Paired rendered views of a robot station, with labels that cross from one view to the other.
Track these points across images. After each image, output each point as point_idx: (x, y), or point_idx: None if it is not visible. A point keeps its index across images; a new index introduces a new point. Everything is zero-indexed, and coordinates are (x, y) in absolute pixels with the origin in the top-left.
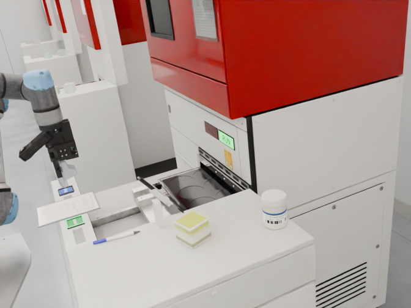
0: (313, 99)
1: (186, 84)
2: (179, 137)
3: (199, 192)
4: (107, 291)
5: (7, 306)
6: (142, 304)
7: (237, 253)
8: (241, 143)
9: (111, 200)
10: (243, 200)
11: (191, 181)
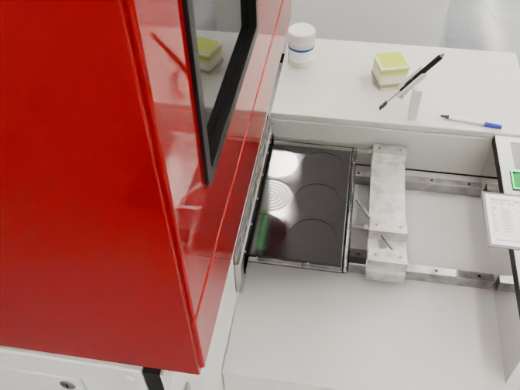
0: None
1: (264, 100)
2: (206, 381)
3: (309, 192)
4: (493, 73)
5: None
6: (464, 52)
7: (361, 53)
8: None
9: (439, 350)
10: (298, 99)
11: (298, 225)
